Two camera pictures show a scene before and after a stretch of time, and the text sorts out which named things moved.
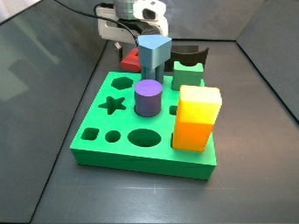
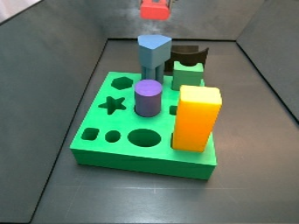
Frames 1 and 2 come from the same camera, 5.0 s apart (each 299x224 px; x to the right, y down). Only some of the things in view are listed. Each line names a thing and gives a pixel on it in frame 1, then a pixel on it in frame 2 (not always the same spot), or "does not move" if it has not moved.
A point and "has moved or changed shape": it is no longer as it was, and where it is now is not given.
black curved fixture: (186, 54) does not move
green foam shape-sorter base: (117, 139) does not move
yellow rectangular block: (198, 106) does not move
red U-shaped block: (130, 62) has moved or changed shape
